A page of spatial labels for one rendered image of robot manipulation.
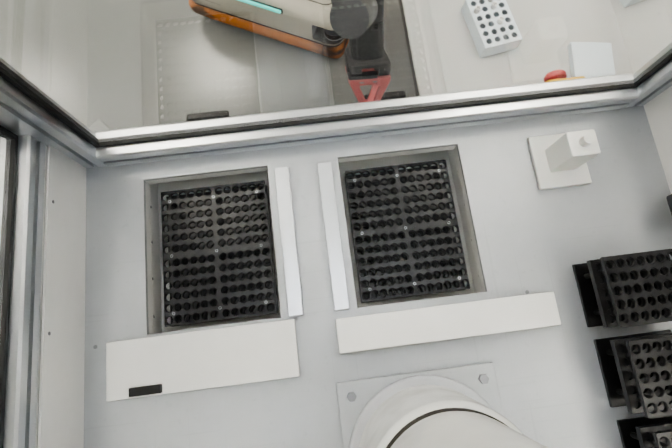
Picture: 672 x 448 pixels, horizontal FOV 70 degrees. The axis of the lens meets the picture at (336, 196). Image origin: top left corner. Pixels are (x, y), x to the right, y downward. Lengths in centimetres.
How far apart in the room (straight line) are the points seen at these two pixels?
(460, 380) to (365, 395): 14
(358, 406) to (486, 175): 41
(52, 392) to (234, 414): 24
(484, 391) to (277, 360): 30
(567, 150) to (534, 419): 39
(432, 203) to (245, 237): 32
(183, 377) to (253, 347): 11
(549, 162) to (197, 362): 62
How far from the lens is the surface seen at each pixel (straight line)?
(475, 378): 77
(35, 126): 75
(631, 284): 77
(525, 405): 80
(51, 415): 76
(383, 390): 73
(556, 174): 85
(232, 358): 75
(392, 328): 71
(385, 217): 81
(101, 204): 85
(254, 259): 81
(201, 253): 83
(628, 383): 80
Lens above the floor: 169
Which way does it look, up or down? 75 degrees down
